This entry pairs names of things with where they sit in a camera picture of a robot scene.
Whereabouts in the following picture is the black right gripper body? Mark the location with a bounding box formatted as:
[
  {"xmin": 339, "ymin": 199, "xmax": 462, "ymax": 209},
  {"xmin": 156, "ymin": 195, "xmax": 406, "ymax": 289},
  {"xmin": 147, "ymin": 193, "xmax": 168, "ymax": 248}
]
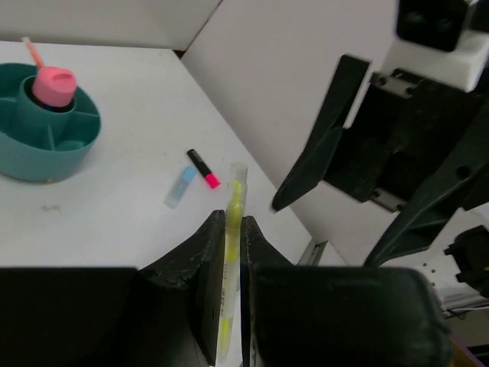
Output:
[{"xmin": 324, "ymin": 69, "xmax": 485, "ymax": 210}]

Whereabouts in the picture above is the aluminium rail frame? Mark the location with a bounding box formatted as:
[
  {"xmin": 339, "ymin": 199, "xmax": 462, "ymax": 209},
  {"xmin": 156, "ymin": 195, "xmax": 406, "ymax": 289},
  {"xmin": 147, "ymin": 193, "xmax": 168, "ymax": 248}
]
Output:
[{"xmin": 297, "ymin": 239, "xmax": 329, "ymax": 266}]

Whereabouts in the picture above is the pink capped marker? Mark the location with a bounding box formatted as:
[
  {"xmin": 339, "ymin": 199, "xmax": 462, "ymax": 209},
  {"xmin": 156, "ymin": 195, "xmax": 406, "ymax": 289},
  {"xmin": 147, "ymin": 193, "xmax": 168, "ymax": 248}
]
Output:
[{"xmin": 32, "ymin": 66, "xmax": 77, "ymax": 108}]

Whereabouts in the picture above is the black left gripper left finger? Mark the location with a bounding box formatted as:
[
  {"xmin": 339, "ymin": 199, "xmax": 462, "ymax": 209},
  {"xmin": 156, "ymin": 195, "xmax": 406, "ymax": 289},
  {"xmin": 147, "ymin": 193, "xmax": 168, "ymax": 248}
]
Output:
[{"xmin": 137, "ymin": 209, "xmax": 225, "ymax": 366}]

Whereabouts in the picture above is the thin orange pen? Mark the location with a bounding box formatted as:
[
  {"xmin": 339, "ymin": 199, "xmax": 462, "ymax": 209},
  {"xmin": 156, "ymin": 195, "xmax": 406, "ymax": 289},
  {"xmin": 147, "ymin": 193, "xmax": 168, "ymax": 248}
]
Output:
[{"xmin": 21, "ymin": 37, "xmax": 44, "ymax": 69}]

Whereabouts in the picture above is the teal round organizer container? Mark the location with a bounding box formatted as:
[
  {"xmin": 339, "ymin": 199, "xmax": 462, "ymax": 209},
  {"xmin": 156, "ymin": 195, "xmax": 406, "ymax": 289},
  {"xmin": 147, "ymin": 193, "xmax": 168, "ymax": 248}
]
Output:
[{"xmin": 1, "ymin": 63, "xmax": 102, "ymax": 182}]

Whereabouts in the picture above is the black pink highlighter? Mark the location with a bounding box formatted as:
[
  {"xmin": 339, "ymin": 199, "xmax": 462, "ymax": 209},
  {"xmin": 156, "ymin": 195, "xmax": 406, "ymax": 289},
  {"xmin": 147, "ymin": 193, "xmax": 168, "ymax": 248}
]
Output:
[{"xmin": 186, "ymin": 149, "xmax": 221, "ymax": 190}]

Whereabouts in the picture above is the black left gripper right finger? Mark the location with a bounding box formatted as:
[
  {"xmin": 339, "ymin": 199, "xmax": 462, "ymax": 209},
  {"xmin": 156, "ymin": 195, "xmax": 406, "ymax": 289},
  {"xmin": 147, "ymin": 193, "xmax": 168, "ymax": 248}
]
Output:
[{"xmin": 240, "ymin": 216, "xmax": 293, "ymax": 367}]

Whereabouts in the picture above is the thin yellow pen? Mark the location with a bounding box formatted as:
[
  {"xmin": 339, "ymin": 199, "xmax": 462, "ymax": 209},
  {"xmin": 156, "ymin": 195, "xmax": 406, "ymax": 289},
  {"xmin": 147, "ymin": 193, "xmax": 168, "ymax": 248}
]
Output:
[{"xmin": 217, "ymin": 162, "xmax": 248, "ymax": 363}]

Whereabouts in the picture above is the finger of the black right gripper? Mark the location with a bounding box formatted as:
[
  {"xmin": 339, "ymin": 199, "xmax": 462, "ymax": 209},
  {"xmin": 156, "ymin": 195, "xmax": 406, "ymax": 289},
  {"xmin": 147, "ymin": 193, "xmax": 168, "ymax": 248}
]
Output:
[
  {"xmin": 271, "ymin": 54, "xmax": 371, "ymax": 212},
  {"xmin": 364, "ymin": 106, "xmax": 488, "ymax": 267}
]

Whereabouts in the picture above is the blue capped clear highlighter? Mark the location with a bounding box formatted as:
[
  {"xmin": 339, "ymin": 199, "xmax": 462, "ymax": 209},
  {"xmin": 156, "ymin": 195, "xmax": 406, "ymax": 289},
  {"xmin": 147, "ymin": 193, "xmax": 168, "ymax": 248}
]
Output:
[{"xmin": 165, "ymin": 166, "xmax": 197, "ymax": 209}]

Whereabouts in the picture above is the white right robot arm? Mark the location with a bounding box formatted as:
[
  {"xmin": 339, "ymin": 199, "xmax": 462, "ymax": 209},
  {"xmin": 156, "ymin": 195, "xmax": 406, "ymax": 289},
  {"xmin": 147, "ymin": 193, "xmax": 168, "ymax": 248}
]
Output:
[{"xmin": 271, "ymin": 1, "xmax": 488, "ymax": 266}]

